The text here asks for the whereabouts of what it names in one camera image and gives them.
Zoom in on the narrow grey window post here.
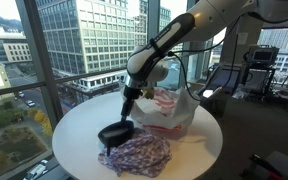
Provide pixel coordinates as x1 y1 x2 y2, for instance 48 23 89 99
14 0 64 129

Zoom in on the thin black cable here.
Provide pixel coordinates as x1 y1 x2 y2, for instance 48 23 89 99
166 14 243 102

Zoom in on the grey window handrail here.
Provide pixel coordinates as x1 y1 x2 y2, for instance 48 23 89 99
0 68 128 99

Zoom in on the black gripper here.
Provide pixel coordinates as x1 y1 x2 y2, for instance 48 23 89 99
120 85 141 123

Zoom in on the purple patterned cloth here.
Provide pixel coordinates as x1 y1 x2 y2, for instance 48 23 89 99
97 128 173 179

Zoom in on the white plastic bag red print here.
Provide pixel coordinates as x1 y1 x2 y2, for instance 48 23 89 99
122 85 201 133

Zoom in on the grey monitor device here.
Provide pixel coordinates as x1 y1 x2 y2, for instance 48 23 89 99
247 44 281 66

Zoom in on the black stand with red parts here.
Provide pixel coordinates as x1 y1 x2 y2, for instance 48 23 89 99
239 150 288 180

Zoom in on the wide grey window post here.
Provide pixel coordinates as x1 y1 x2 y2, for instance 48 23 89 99
147 0 161 44

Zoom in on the wooden armchair grey cushion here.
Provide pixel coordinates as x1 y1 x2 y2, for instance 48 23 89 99
197 63 243 118

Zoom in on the black equipment cart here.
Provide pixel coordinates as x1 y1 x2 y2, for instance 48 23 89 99
241 61 277 99

